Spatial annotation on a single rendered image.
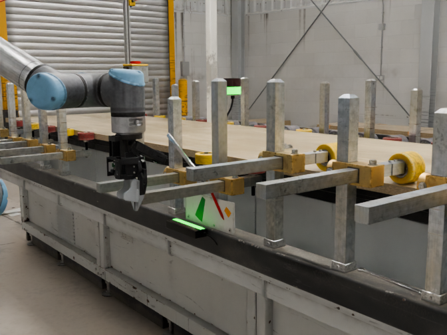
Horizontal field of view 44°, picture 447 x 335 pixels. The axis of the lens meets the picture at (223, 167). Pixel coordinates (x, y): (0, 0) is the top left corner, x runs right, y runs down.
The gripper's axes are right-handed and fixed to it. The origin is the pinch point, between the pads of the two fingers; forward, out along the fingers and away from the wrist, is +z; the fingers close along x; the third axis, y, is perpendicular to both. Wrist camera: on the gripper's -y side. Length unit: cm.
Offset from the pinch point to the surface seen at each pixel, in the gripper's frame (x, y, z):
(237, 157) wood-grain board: -12.9, -45.7, -7.5
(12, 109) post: -202, -31, -17
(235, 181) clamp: 5.0, -30.4, -3.7
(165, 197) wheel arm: 1.5, -7.8, -1.6
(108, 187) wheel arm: -23.5, -2.7, -1.1
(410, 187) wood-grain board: 54, -46, -8
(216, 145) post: -3.2, -29.6, -13.8
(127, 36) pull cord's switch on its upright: -259, -139, -66
